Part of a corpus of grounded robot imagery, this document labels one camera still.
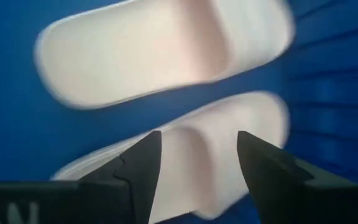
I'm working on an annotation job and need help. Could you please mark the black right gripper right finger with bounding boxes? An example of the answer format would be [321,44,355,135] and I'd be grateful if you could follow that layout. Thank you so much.
[236,130,358,224]

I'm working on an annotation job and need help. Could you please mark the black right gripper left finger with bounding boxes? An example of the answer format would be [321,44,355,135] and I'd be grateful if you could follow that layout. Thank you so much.
[0,129,163,224]

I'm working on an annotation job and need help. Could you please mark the blue plastic bin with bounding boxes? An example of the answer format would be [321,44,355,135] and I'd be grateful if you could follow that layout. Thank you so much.
[0,0,358,224]

